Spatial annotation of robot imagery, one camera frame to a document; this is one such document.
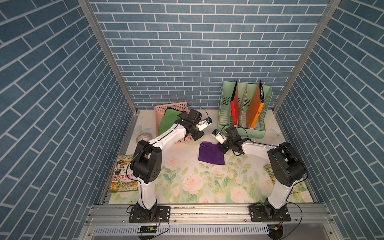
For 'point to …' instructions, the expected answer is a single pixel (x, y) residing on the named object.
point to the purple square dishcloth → (208, 152)
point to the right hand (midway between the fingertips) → (220, 142)
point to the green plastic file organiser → (246, 92)
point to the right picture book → (301, 187)
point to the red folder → (234, 104)
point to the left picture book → (122, 179)
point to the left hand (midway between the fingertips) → (202, 131)
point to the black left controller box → (147, 229)
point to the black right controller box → (275, 231)
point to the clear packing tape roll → (144, 136)
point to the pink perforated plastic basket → (159, 111)
